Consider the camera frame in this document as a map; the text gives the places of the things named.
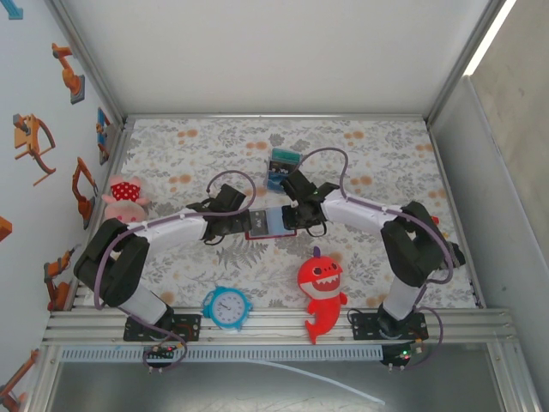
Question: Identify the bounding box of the dark card with white print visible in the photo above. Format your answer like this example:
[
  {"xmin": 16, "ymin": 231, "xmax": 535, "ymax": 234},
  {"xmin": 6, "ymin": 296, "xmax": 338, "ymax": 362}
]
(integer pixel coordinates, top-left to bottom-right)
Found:
[{"xmin": 250, "ymin": 209, "xmax": 272, "ymax": 237}]

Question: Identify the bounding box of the red leather card holder wallet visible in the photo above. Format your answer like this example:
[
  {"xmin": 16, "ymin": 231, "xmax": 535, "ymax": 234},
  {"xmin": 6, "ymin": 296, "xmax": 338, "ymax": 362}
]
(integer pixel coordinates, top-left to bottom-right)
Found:
[{"xmin": 244, "ymin": 205, "xmax": 299, "ymax": 241}]

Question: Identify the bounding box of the blue card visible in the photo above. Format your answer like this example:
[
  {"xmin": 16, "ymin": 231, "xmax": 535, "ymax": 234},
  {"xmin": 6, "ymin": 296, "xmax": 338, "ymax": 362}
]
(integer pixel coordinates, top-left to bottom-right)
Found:
[{"xmin": 265, "ymin": 171, "xmax": 287, "ymax": 195}]

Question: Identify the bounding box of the black card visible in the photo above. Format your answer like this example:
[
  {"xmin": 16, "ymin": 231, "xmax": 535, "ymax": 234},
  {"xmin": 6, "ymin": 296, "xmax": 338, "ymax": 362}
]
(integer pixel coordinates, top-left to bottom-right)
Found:
[{"xmin": 268, "ymin": 159, "xmax": 297, "ymax": 177}]

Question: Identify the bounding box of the teal card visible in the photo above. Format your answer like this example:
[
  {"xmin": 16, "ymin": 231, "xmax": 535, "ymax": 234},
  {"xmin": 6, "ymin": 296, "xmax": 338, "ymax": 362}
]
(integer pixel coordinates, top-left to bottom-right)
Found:
[{"xmin": 271, "ymin": 147, "xmax": 301, "ymax": 167}]

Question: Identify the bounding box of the floral table mat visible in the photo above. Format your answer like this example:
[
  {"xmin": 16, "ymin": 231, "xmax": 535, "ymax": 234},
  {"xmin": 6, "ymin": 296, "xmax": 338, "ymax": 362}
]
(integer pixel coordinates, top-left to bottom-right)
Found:
[{"xmin": 83, "ymin": 118, "xmax": 485, "ymax": 310}]

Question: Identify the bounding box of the blue alarm clock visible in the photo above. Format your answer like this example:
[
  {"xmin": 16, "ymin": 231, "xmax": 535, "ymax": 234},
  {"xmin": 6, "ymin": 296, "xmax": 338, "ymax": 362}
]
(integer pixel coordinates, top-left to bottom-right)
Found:
[{"xmin": 201, "ymin": 284, "xmax": 255, "ymax": 334}]

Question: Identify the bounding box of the red shark plush toy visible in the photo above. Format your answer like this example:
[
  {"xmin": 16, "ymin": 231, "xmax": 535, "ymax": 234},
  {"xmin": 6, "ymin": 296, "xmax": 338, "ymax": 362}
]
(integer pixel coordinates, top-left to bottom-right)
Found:
[{"xmin": 297, "ymin": 245, "xmax": 349, "ymax": 346}]

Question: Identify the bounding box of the pink plush toy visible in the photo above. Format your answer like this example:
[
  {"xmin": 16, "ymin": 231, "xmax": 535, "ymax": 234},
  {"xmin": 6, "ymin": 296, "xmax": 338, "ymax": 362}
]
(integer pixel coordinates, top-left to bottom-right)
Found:
[{"xmin": 100, "ymin": 174, "xmax": 151, "ymax": 224}]

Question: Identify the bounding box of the small circuit board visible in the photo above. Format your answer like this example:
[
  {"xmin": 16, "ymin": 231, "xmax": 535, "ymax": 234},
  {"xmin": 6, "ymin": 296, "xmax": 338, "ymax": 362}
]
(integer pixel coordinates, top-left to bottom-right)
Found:
[
  {"xmin": 142, "ymin": 344, "xmax": 178, "ymax": 367},
  {"xmin": 380, "ymin": 342, "xmax": 425, "ymax": 370}
]

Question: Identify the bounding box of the black white striped sock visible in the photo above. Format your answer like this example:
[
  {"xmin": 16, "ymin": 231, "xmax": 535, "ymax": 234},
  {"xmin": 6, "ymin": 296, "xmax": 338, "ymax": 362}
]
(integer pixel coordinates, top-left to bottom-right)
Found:
[{"xmin": 445, "ymin": 241, "xmax": 468, "ymax": 268}]

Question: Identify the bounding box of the white plastic tube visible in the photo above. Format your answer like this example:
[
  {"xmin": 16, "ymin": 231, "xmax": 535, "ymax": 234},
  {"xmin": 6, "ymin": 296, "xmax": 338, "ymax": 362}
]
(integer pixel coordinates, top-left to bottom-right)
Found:
[{"xmin": 256, "ymin": 359, "xmax": 386, "ymax": 407}]

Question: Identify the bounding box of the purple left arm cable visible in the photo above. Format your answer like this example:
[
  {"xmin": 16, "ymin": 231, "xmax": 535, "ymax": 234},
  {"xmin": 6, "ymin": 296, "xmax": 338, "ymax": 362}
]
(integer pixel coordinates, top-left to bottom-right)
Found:
[{"xmin": 93, "ymin": 170, "xmax": 257, "ymax": 374}]

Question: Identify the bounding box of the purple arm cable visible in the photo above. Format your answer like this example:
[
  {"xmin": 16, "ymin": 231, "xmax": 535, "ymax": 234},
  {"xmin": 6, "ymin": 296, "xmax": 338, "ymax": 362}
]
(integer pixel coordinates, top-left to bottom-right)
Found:
[
  {"xmin": 93, "ymin": 170, "xmax": 257, "ymax": 374},
  {"xmin": 298, "ymin": 148, "xmax": 455, "ymax": 373}
]

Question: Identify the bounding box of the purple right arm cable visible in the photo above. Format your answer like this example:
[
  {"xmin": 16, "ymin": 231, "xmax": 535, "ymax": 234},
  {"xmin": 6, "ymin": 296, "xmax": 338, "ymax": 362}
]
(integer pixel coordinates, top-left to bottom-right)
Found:
[{"xmin": 298, "ymin": 148, "xmax": 455, "ymax": 373}]

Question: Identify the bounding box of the aluminium frame rail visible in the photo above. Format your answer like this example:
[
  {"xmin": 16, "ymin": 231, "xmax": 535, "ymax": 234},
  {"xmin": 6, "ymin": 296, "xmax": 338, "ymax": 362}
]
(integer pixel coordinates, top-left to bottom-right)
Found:
[
  {"xmin": 70, "ymin": 119, "xmax": 135, "ymax": 311},
  {"xmin": 426, "ymin": 122, "xmax": 486, "ymax": 309},
  {"xmin": 124, "ymin": 112, "xmax": 430, "ymax": 122}
]

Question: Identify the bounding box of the long aluminium base rail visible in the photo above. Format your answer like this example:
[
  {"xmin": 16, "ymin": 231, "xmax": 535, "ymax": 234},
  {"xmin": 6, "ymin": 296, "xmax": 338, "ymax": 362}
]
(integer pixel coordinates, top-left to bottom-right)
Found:
[{"xmin": 40, "ymin": 306, "xmax": 519, "ymax": 347}]

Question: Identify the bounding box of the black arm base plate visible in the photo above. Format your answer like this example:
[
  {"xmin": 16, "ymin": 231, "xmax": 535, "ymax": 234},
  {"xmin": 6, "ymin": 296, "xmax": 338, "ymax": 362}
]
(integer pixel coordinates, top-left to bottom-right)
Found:
[
  {"xmin": 123, "ymin": 312, "xmax": 202, "ymax": 343},
  {"xmin": 350, "ymin": 312, "xmax": 430, "ymax": 342}
]

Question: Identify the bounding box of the white slotted cable duct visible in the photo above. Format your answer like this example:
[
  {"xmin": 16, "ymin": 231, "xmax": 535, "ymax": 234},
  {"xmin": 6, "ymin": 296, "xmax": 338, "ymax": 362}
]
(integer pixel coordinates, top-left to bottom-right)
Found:
[{"xmin": 59, "ymin": 346, "xmax": 384, "ymax": 363}]

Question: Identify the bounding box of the blue orange machine wall sticker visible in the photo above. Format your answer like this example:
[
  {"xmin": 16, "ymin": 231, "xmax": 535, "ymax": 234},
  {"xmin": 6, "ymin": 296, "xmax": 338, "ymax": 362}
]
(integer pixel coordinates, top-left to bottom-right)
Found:
[{"xmin": 97, "ymin": 106, "xmax": 112, "ymax": 167}]

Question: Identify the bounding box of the aluminium frame post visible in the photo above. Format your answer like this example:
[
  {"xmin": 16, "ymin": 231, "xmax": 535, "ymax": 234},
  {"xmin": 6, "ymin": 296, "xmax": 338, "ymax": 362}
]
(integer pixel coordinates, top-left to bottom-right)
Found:
[
  {"xmin": 486, "ymin": 342, "xmax": 542, "ymax": 412},
  {"xmin": 45, "ymin": 0, "xmax": 129, "ymax": 125},
  {"xmin": 25, "ymin": 342, "xmax": 62, "ymax": 412},
  {"xmin": 423, "ymin": 0, "xmax": 510, "ymax": 126}
]

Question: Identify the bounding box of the orange claw gripper wall sticker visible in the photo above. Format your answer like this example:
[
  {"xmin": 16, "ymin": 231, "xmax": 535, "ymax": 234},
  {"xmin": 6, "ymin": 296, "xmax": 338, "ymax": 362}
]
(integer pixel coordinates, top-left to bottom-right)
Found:
[{"xmin": 12, "ymin": 112, "xmax": 57, "ymax": 187}]

